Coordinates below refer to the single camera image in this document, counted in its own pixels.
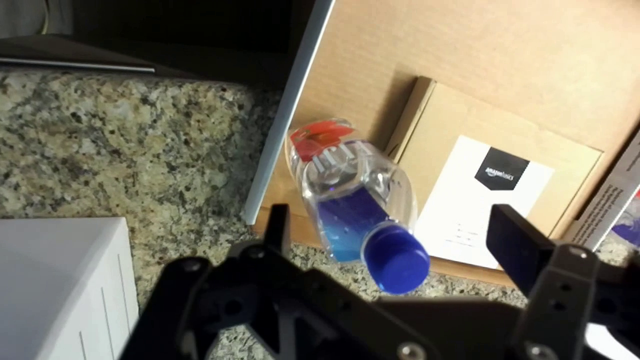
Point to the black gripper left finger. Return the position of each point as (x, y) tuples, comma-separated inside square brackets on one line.
[(221, 306)]

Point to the grey printed strip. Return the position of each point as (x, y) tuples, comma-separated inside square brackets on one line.
[(611, 192)]

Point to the small labelled cardboard parcel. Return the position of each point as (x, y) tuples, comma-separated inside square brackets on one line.
[(453, 153)]

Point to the clear bottle with blue cap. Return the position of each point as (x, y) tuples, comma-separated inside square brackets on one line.
[(353, 201)]

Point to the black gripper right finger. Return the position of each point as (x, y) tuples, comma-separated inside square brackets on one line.
[(541, 266)]

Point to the open cardboard box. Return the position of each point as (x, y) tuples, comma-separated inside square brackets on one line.
[(506, 61)]

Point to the white cardboard storage box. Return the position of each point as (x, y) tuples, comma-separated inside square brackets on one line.
[(61, 293)]

